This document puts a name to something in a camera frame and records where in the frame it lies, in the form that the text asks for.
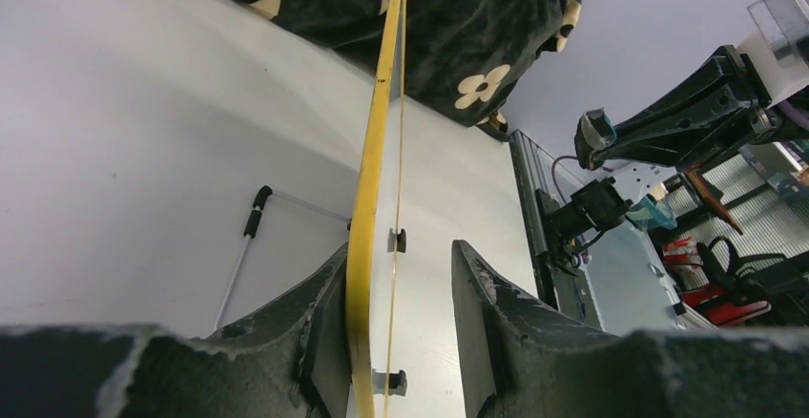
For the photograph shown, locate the whiteboard wire stand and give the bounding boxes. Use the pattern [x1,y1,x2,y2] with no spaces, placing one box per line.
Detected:
[213,185,351,330]

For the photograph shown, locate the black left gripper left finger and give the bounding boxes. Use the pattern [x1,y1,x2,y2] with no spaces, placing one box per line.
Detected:
[1,248,351,417]

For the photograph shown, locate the yellow framed whiteboard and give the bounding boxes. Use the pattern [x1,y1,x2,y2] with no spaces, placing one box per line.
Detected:
[345,0,536,417]

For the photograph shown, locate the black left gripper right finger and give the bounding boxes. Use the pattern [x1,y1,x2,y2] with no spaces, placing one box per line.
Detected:
[451,240,808,417]

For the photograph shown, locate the black right whiteboard foot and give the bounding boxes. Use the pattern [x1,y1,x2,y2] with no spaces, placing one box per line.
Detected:
[386,228,407,254]

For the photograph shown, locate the black whiteboard foot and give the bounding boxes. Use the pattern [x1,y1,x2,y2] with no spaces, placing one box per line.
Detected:
[386,228,407,254]
[371,369,408,397]

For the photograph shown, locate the black left whiteboard foot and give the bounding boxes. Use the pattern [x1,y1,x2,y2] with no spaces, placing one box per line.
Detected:
[371,369,408,397]

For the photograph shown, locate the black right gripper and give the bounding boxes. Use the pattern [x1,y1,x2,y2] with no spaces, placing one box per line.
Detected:
[600,46,808,169]

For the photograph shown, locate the black floral plush blanket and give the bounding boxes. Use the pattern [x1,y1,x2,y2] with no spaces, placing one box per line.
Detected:
[234,0,582,141]

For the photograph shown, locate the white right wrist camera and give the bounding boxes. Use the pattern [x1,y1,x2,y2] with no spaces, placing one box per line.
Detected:
[737,0,808,106]

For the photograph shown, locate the blue eraser cloth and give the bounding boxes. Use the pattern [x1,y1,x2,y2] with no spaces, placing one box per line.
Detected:
[574,108,617,170]

